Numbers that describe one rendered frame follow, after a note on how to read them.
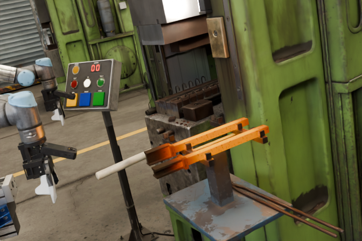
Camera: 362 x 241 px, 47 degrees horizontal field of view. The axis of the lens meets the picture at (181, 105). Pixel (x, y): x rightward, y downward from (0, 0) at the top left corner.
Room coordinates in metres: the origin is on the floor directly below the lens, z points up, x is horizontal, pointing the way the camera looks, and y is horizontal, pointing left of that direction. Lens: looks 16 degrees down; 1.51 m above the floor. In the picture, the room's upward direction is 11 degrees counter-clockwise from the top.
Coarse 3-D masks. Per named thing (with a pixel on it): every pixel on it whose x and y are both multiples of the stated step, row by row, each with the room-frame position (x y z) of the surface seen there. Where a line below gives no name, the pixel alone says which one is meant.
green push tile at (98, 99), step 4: (100, 92) 2.21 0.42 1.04; (104, 92) 2.20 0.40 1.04; (96, 96) 2.21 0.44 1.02; (100, 96) 2.20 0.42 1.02; (104, 96) 2.19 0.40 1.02; (96, 100) 2.20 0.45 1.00; (100, 100) 2.19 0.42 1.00; (104, 100) 2.18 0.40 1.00; (96, 104) 2.19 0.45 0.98; (100, 104) 2.18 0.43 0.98
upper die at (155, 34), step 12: (156, 24) 1.89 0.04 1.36; (168, 24) 1.88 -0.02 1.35; (180, 24) 1.92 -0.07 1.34; (192, 24) 1.96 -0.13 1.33; (204, 24) 2.00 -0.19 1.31; (144, 36) 2.00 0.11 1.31; (156, 36) 1.91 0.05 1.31; (168, 36) 1.88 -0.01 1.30; (180, 36) 1.91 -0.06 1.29; (192, 36) 1.95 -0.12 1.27
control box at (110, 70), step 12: (108, 60) 2.28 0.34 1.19; (72, 72) 2.39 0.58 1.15; (84, 72) 2.34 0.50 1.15; (96, 72) 2.29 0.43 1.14; (108, 72) 2.25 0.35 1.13; (120, 72) 2.29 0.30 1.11; (96, 84) 2.26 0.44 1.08; (108, 84) 2.21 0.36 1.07; (108, 96) 2.18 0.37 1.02; (72, 108) 2.29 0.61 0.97; (84, 108) 2.24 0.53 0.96; (96, 108) 2.19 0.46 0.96; (108, 108) 2.15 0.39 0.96
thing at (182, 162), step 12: (252, 132) 1.24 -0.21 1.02; (264, 132) 1.26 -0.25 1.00; (216, 144) 1.21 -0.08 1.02; (228, 144) 1.20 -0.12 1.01; (180, 156) 1.15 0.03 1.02; (192, 156) 1.15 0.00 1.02; (204, 156) 1.16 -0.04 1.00; (156, 168) 1.10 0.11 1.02; (168, 168) 1.12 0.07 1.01; (180, 168) 1.13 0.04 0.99
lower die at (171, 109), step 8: (216, 80) 2.13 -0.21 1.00; (192, 88) 2.09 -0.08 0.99; (208, 88) 2.02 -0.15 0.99; (216, 88) 2.00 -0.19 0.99; (168, 96) 2.07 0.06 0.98; (184, 96) 1.95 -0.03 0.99; (192, 96) 1.93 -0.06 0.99; (200, 96) 1.94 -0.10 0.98; (208, 96) 1.97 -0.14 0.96; (160, 104) 1.99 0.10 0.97; (168, 104) 1.92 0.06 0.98; (176, 104) 1.87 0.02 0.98; (184, 104) 1.89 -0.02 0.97; (160, 112) 2.00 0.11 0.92; (168, 112) 1.94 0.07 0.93; (176, 112) 1.88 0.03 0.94
